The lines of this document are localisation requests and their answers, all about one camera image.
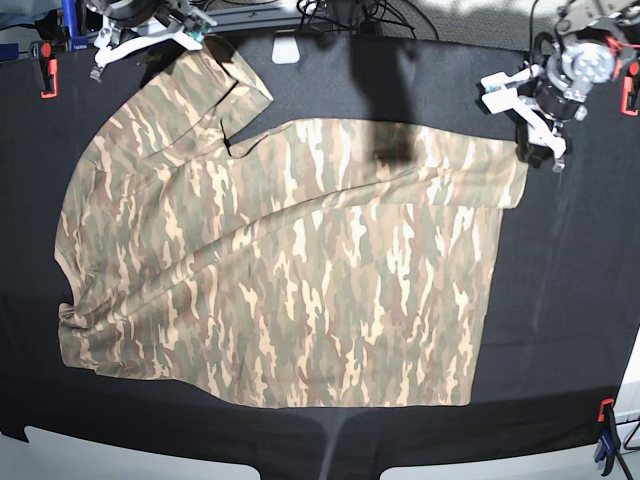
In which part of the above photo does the blue clamp left rear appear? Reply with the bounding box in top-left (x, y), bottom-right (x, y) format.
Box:
top-left (61, 0), bottom-right (89, 51)

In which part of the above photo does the blue clamp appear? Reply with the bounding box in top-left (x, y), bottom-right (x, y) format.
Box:
top-left (594, 398), bottom-right (621, 477)
top-left (61, 0), bottom-right (89, 51)

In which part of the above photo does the red clamp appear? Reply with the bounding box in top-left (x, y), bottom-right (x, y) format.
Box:
top-left (620, 75), bottom-right (639, 117)
top-left (28, 41), bottom-right (58, 99)

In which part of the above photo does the white tape patch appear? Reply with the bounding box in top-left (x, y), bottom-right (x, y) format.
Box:
top-left (271, 36), bottom-right (301, 65)

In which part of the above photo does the camouflage t-shirt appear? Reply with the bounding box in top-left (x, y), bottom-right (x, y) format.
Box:
top-left (54, 40), bottom-right (527, 408)

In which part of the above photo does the red clamp right rear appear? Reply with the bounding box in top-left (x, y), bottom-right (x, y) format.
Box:
top-left (620, 75), bottom-right (639, 117)

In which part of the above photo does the blue clamp right front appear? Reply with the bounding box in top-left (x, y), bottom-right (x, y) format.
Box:
top-left (594, 398), bottom-right (621, 477)

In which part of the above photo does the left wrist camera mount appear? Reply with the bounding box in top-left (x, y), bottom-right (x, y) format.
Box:
top-left (480, 64), bottom-right (567, 173)

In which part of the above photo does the black cable bundle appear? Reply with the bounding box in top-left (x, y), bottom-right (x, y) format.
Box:
top-left (279, 0), bottom-right (441, 40)

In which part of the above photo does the red clamp left rear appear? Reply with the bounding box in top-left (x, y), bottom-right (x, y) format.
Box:
top-left (28, 41), bottom-right (58, 99)

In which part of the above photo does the black table cloth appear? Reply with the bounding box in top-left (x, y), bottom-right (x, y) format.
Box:
top-left (1, 51), bottom-right (639, 479)

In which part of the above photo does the aluminium rail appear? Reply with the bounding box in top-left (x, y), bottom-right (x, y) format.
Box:
top-left (205, 8), bottom-right (354, 35)

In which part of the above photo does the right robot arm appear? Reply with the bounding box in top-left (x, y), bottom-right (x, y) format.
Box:
top-left (83, 0), bottom-right (190, 28)

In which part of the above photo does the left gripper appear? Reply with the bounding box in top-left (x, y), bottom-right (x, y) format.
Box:
top-left (515, 120), bottom-right (553, 168)

